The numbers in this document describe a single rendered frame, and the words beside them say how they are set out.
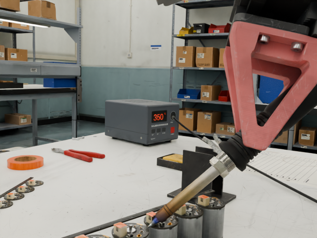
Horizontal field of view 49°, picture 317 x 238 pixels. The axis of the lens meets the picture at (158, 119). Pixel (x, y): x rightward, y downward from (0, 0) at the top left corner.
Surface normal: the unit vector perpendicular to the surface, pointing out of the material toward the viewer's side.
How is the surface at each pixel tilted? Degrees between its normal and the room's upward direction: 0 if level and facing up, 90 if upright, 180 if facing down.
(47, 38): 90
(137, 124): 90
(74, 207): 0
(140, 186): 0
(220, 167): 75
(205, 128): 86
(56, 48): 90
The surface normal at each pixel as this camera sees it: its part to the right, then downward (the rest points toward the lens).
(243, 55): -0.18, 0.23
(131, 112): -0.67, 0.07
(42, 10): 0.85, 0.10
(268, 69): -0.07, -0.18
